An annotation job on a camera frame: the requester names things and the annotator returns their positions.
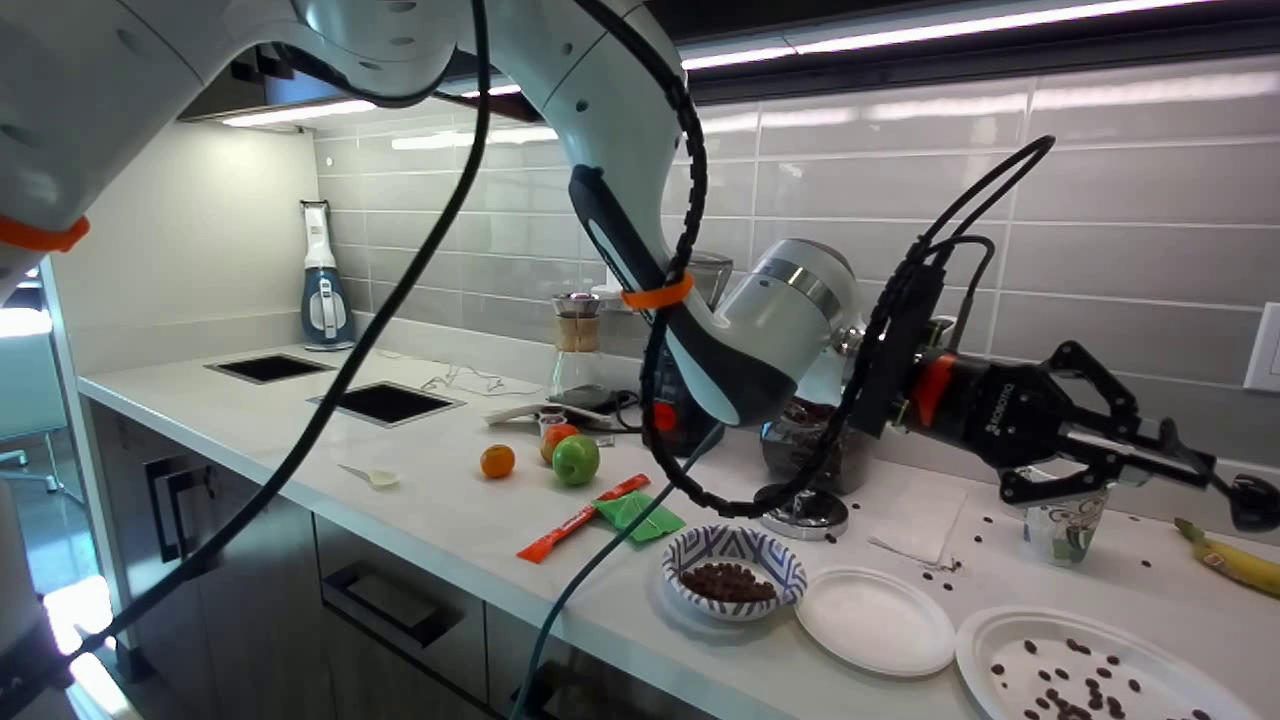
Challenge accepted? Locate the white plastic spoon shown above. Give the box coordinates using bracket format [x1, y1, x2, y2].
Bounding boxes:
[338, 458, 405, 493]

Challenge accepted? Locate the black drawer handle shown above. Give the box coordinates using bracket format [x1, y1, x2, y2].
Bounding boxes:
[319, 555, 469, 650]

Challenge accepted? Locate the large white paper plate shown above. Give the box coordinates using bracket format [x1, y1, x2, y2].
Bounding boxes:
[954, 604, 1269, 720]

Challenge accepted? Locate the smooth black robot cable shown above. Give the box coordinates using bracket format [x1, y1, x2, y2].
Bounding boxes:
[73, 0, 496, 665]

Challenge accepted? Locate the thin white cable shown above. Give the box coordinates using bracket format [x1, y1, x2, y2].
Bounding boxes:
[411, 359, 536, 404]

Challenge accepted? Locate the black coffee scale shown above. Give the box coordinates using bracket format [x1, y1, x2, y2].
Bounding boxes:
[549, 380, 649, 417]

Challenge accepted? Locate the black coffee grinder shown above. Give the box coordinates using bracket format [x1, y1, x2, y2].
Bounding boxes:
[642, 253, 739, 458]

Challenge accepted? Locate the glass pour-over carafe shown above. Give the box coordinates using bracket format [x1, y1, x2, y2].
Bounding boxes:
[553, 287, 614, 404]

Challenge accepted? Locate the teal cable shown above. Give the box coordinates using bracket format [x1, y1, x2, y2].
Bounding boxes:
[510, 423, 734, 720]

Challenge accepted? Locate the small white plate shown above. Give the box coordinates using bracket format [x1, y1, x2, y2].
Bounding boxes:
[792, 559, 960, 685]

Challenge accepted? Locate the small orange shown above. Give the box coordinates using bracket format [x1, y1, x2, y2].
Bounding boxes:
[476, 438, 522, 482]

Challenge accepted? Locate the green apple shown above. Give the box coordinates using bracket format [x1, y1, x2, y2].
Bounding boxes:
[549, 433, 605, 493]

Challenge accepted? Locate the orange red fruit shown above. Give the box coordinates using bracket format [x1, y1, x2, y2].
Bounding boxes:
[536, 418, 581, 469]

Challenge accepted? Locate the yellow banana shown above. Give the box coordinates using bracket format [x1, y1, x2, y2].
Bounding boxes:
[1168, 513, 1280, 604]

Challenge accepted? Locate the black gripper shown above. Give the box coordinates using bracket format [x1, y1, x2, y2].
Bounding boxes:
[907, 335, 1220, 506]

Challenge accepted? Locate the black measuring spoon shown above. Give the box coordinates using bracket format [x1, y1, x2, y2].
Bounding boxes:
[1156, 450, 1280, 534]

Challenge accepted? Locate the clear plastic sheet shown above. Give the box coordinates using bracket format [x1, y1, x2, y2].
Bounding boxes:
[861, 475, 977, 570]

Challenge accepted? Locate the black cabinet handle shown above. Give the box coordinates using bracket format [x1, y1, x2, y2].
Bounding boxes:
[165, 465, 227, 585]
[139, 457, 191, 567]

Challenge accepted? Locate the blue white hand blender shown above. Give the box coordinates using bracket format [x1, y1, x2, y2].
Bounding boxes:
[297, 197, 359, 355]

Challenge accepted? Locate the orange cable strap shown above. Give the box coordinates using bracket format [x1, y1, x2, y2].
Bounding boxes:
[617, 267, 702, 318]
[0, 213, 95, 259]

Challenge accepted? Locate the grey lower cabinet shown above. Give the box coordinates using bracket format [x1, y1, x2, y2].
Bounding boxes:
[75, 393, 754, 720]

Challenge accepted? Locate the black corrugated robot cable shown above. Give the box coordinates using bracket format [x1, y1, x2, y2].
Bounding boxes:
[563, 0, 1065, 525]

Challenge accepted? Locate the green packet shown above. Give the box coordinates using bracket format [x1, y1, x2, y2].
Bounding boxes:
[594, 487, 688, 551]

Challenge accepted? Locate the printed paper cup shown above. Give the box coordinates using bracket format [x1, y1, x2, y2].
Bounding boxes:
[1021, 478, 1116, 567]

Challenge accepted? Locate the blue patterned bowl with beans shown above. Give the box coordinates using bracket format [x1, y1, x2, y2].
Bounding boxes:
[651, 520, 814, 630]

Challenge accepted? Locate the orange stick sachet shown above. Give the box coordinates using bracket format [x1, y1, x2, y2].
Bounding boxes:
[517, 473, 656, 567]

